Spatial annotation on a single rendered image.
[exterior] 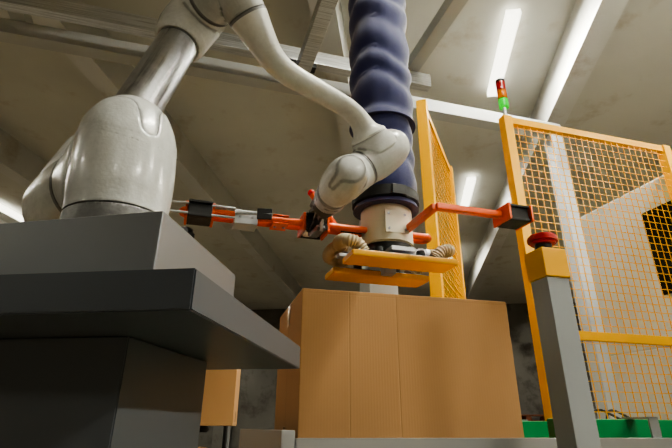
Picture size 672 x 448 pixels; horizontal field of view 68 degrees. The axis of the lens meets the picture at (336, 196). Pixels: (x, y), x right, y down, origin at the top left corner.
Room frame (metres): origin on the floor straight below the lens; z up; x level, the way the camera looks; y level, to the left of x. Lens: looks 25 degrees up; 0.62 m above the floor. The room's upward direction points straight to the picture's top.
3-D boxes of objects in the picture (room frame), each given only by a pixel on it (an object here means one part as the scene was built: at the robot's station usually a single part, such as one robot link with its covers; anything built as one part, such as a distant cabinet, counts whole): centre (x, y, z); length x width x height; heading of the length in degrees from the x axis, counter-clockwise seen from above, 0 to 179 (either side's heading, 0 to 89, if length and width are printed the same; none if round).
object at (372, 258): (1.46, -0.20, 1.09); 0.34 x 0.10 x 0.05; 107
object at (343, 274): (1.64, -0.14, 1.09); 0.34 x 0.10 x 0.05; 107
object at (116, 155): (0.74, 0.36, 1.02); 0.18 x 0.16 x 0.22; 46
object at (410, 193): (1.55, -0.17, 1.31); 0.23 x 0.23 x 0.04
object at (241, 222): (1.42, 0.28, 1.19); 0.07 x 0.07 x 0.04; 17
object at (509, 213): (1.39, -0.53, 1.19); 0.09 x 0.08 x 0.05; 17
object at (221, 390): (2.85, 0.82, 0.82); 0.60 x 0.40 x 0.40; 97
